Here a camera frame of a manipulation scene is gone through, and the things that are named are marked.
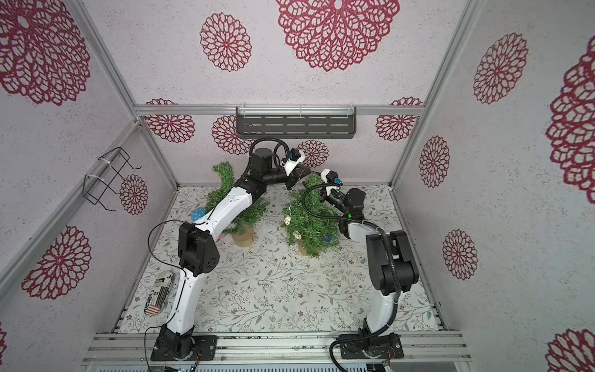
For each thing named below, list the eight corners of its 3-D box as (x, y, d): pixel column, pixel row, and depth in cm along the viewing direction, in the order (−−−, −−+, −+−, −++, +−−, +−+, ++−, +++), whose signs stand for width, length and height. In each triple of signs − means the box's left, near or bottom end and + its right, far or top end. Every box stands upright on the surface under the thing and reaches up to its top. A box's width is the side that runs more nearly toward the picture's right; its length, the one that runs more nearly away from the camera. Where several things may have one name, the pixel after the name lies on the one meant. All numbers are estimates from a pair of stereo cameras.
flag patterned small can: (146, 315, 82) (140, 312, 79) (161, 275, 92) (156, 271, 89) (162, 315, 82) (157, 312, 79) (176, 275, 92) (172, 271, 89)
